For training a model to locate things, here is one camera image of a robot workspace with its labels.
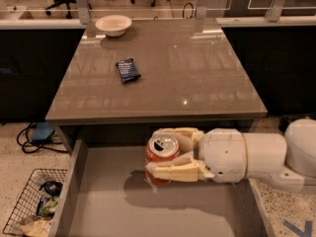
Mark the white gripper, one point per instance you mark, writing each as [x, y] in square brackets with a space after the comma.
[224, 154]

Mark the red coke can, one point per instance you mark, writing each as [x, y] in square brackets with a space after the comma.
[161, 147]

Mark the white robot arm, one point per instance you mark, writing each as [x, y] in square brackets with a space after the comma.
[283, 161]

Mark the grey open top drawer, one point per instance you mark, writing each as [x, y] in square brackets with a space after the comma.
[105, 194]

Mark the grey counter cabinet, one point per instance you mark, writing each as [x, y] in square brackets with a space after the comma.
[190, 74]

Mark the dark blue snack packet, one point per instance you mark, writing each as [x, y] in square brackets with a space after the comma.
[127, 70]

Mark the blue foot pedal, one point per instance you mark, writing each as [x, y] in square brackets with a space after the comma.
[43, 132]

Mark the white bowl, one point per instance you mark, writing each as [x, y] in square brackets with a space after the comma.
[113, 25]

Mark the black wire basket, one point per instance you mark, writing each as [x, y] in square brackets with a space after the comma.
[28, 203]

